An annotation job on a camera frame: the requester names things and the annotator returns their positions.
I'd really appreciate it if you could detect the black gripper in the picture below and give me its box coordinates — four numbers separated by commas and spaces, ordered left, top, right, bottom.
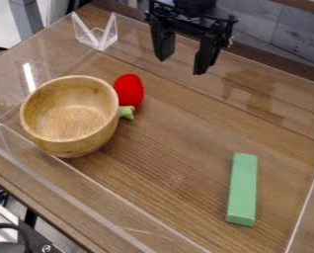
146, 0, 238, 75

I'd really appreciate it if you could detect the red plush strawberry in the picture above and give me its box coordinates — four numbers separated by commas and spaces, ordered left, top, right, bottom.
113, 73, 144, 120

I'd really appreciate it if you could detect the wooden bowl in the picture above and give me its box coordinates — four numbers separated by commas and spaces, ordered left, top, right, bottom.
20, 75, 119, 158

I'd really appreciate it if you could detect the green rectangular block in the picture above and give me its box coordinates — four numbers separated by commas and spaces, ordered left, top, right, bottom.
226, 152, 258, 226

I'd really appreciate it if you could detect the clear acrylic tray enclosure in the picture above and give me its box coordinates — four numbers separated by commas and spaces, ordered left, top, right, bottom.
0, 7, 314, 253

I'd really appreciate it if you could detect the black table bracket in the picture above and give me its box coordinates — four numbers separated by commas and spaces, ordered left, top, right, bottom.
17, 220, 64, 253

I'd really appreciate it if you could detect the black cable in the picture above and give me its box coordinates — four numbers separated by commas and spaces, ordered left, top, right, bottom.
0, 222, 25, 251

